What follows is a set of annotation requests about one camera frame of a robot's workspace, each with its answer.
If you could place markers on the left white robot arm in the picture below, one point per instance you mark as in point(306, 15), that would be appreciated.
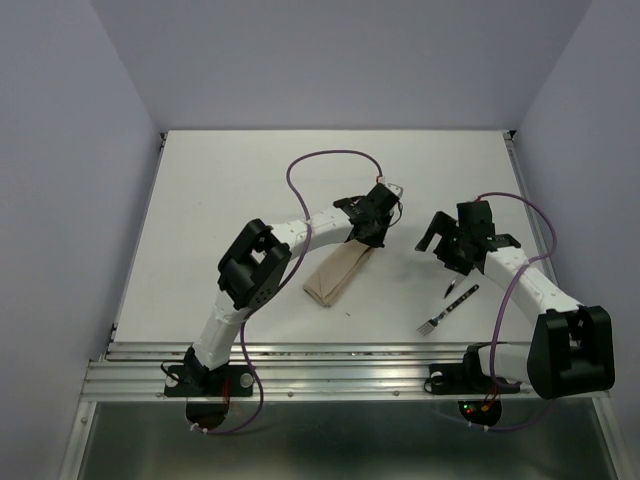
point(251, 271)

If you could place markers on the beige cloth napkin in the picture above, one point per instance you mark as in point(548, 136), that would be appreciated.
point(334, 275)

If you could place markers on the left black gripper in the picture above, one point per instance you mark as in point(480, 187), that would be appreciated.
point(377, 240)

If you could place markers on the aluminium front rail frame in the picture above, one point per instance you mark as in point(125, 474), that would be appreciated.
point(130, 372)

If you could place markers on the steel knife black handle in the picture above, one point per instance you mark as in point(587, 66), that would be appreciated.
point(453, 284)

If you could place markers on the steel fork black handle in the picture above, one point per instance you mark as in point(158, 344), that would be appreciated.
point(431, 324)

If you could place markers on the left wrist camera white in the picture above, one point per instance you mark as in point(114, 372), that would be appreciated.
point(395, 189)

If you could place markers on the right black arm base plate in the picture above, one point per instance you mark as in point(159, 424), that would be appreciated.
point(472, 374)

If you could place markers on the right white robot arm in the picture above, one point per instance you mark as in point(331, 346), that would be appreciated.
point(571, 349)

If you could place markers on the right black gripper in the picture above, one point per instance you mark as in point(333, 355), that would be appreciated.
point(443, 224)

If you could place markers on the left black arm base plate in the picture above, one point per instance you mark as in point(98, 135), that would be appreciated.
point(229, 381)

